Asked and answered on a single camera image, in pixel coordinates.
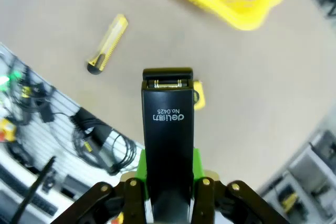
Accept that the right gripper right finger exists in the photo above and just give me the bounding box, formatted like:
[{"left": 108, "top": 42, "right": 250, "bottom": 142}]
[{"left": 192, "top": 147, "right": 289, "bottom": 224}]

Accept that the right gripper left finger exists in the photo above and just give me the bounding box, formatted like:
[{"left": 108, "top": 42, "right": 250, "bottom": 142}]
[{"left": 49, "top": 148, "right": 152, "bottom": 224}]

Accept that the black stapler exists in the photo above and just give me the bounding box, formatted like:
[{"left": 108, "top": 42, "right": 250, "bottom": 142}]
[{"left": 141, "top": 68, "right": 195, "bottom": 224}]

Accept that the yellow tape measure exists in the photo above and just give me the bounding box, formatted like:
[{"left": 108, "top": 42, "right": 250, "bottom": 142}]
[{"left": 193, "top": 80, "right": 206, "bottom": 111}]

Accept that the black power adapter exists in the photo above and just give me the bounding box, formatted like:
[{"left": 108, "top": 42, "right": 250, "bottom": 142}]
[{"left": 75, "top": 108, "right": 113, "bottom": 154}]

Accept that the black keyboard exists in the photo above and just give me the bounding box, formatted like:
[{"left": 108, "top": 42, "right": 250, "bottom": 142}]
[{"left": 0, "top": 166, "right": 58, "bottom": 218}]

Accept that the thin black rod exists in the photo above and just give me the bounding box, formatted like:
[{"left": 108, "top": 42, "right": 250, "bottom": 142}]
[{"left": 10, "top": 155, "right": 57, "bottom": 224}]

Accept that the small black adapter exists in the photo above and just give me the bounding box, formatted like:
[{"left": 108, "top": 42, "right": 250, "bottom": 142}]
[{"left": 39, "top": 103, "right": 55, "bottom": 124}]

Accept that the yellow control box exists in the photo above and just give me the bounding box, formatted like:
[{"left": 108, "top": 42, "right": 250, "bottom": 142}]
[{"left": 0, "top": 118, "right": 17, "bottom": 142}]

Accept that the yellow black utility knife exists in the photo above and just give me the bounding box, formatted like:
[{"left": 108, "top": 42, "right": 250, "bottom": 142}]
[{"left": 86, "top": 14, "right": 129, "bottom": 75}]

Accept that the black coiled cable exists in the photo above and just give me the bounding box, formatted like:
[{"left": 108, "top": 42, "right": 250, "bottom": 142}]
[{"left": 72, "top": 119, "right": 137, "bottom": 176}]

